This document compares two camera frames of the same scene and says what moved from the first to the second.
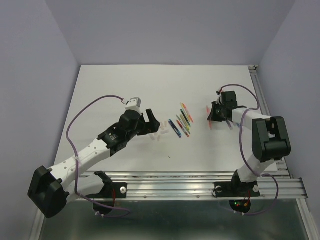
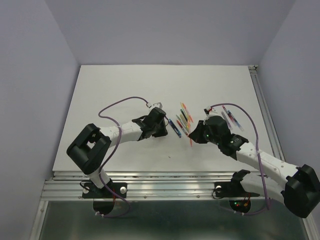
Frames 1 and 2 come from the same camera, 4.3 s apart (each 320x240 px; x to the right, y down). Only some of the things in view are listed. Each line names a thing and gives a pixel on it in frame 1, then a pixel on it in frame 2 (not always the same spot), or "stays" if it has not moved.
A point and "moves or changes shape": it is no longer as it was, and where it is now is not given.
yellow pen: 187,115 stays
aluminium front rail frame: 195,186 stays
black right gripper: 212,116 → 196,134
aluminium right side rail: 281,167 stays
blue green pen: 175,128 stays
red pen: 209,121 moves or changes shape
